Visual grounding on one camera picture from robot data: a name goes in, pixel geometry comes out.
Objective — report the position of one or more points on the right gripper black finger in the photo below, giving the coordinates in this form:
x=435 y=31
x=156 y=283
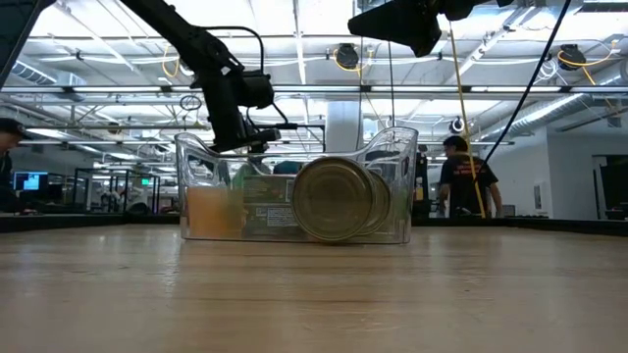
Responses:
x=402 y=24

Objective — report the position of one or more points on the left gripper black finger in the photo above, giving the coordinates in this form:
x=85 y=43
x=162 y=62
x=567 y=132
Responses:
x=255 y=137

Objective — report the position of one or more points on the silver can green label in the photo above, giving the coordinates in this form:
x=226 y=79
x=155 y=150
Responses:
x=265 y=191
x=270 y=223

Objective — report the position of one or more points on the blue pink salmon can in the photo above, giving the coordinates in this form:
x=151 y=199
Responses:
x=333 y=198
x=383 y=203

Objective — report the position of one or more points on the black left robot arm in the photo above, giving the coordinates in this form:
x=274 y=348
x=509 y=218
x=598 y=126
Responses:
x=181 y=29

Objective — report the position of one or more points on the clear plastic bin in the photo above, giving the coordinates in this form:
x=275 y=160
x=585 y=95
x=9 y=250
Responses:
x=196 y=162

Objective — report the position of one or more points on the long ceiling light bar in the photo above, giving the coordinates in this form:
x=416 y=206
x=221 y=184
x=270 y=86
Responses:
x=122 y=89

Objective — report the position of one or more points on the person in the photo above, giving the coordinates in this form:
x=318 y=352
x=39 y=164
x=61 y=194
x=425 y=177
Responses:
x=461 y=181
x=10 y=132

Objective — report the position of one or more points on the computer monitor blue screen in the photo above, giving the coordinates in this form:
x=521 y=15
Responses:
x=30 y=180

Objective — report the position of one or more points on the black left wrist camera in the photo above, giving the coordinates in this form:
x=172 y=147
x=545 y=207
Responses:
x=257 y=90

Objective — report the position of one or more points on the black metal rack frame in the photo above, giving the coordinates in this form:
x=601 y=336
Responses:
x=157 y=191

